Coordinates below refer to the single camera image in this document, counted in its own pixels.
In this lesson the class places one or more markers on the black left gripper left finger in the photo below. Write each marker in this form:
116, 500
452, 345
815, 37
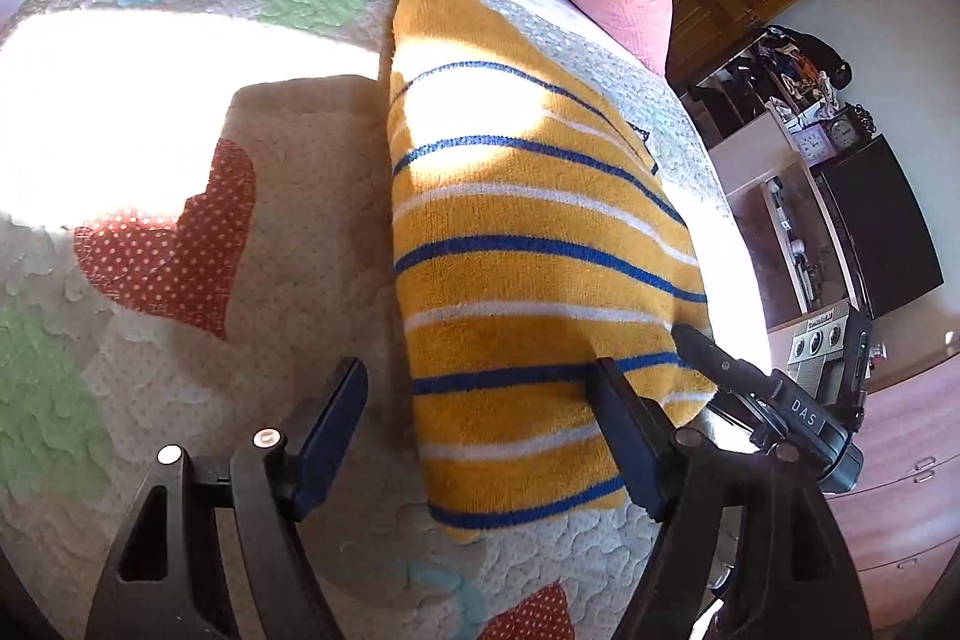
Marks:
164, 576

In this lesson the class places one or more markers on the wooden drawer cabinet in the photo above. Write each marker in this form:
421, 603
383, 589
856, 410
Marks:
901, 519

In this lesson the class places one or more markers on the patchwork heart quilt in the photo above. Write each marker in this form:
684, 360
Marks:
196, 226

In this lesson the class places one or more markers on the cluttered white shelf unit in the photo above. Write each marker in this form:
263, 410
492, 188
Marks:
746, 112

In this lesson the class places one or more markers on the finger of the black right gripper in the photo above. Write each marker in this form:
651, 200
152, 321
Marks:
732, 375

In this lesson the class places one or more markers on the small desk clock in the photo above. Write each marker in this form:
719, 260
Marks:
814, 144

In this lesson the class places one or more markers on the black television screen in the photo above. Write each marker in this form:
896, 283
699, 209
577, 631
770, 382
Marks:
882, 230

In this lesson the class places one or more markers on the yellow striped knit sweater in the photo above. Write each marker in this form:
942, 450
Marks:
532, 237

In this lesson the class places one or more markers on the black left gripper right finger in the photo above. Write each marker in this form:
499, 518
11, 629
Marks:
793, 576

